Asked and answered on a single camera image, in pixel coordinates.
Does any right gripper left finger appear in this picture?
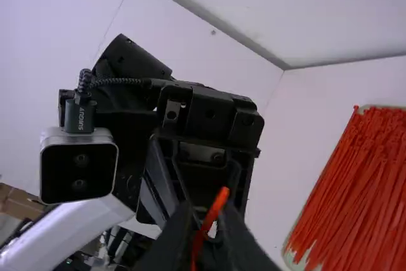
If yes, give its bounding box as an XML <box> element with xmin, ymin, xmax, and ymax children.
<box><xmin>134</xmin><ymin>202</ymin><xmax>196</xmax><ymax>271</ymax></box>

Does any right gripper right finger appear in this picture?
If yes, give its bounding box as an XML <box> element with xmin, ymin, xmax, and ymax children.
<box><xmin>218</xmin><ymin>204</ymin><xmax>283</xmax><ymax>271</ymax></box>

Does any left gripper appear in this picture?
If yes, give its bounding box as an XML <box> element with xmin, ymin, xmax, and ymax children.
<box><xmin>95</xmin><ymin>83</ymin><xmax>265</xmax><ymax>229</ymax></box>

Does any orange cable tie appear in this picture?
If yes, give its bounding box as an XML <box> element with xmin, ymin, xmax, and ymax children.
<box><xmin>190</xmin><ymin>186</ymin><xmax>231</xmax><ymax>271</ymax></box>

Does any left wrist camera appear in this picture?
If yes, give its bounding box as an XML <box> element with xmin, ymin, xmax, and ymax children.
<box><xmin>39</xmin><ymin>126</ymin><xmax>121</xmax><ymax>206</ymax></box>

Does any row of orange cable ties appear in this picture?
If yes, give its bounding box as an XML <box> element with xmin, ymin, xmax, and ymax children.
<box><xmin>284</xmin><ymin>105</ymin><xmax>406</xmax><ymax>271</ymax></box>

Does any black cable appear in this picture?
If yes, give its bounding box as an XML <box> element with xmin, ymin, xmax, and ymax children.
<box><xmin>63</xmin><ymin>67</ymin><xmax>174</xmax><ymax>135</ymax></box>

